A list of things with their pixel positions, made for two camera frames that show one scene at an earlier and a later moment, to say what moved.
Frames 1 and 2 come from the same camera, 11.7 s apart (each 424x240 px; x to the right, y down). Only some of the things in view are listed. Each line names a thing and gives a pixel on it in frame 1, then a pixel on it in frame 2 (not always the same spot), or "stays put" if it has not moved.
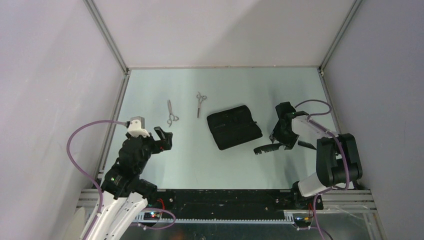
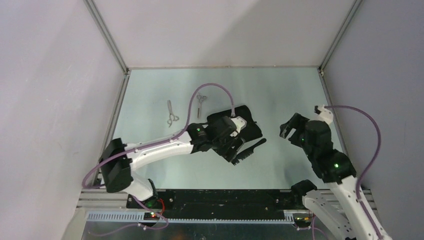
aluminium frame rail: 111,130 stays put
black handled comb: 267,147 -> 247,151
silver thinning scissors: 175,118 stays put
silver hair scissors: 201,99 stays put
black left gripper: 165,144 -> 229,153
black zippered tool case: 233,127 stays put
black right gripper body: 284,136 -> 306,146
